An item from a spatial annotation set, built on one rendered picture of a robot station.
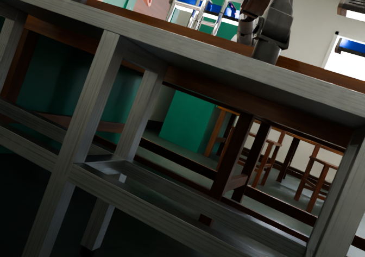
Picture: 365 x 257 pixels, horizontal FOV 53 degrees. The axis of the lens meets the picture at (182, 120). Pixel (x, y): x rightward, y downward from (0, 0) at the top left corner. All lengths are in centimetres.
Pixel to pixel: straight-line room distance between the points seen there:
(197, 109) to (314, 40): 302
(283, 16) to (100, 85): 47
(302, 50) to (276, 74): 591
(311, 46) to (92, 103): 596
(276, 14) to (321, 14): 585
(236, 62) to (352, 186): 31
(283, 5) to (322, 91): 33
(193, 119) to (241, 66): 357
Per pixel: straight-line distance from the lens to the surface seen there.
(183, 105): 434
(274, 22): 94
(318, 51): 662
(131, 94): 258
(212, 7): 218
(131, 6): 225
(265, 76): 72
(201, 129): 425
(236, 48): 114
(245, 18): 130
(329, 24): 674
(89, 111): 85
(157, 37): 80
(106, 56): 85
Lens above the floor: 55
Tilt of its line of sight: 3 degrees down
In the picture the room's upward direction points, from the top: 21 degrees clockwise
